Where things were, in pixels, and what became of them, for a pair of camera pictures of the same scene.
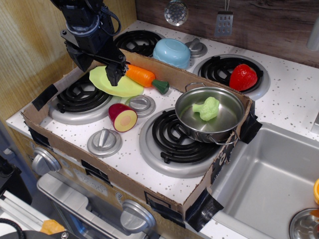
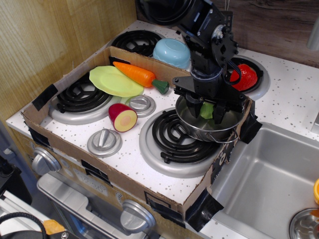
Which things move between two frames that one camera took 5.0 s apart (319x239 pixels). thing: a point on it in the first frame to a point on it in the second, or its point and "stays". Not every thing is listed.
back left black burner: [140, 42] stays
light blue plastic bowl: [172, 51] stays
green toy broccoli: [208, 109] stays
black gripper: [100, 44] to [207, 84]
